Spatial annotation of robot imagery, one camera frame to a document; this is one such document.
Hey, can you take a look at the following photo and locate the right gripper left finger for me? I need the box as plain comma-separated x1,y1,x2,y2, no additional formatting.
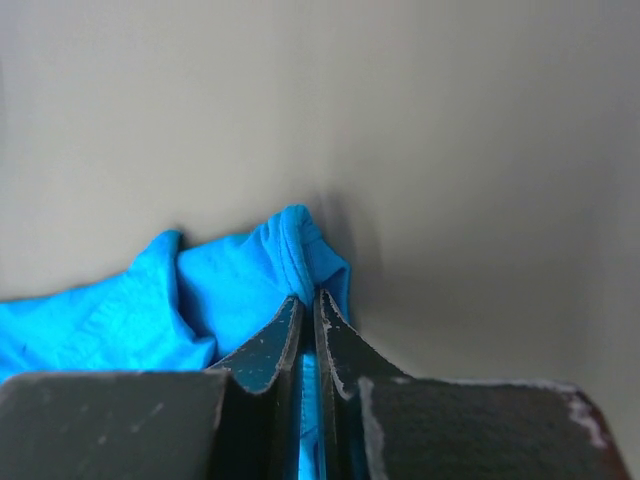
1,297,304,479

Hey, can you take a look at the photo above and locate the blue t shirt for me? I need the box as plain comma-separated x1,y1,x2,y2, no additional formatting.
0,202,354,480

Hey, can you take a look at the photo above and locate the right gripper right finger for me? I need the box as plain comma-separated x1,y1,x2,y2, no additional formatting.
313,289,629,479

